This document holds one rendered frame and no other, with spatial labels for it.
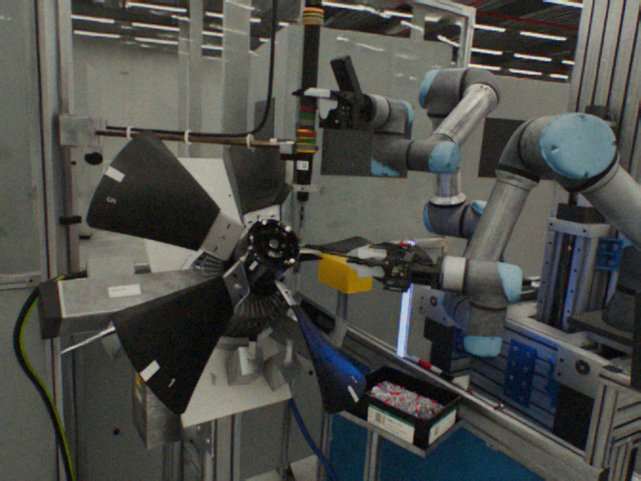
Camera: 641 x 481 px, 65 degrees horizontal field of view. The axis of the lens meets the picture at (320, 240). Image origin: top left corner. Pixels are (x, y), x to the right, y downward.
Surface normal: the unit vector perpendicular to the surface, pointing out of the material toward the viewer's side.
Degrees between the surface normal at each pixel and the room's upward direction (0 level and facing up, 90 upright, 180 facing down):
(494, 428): 90
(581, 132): 85
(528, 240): 90
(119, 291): 50
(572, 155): 85
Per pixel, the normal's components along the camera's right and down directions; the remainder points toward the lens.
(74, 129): -0.36, 0.16
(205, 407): 0.47, -0.47
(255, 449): 0.56, 0.20
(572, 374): -0.87, 0.04
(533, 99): 0.30, 0.21
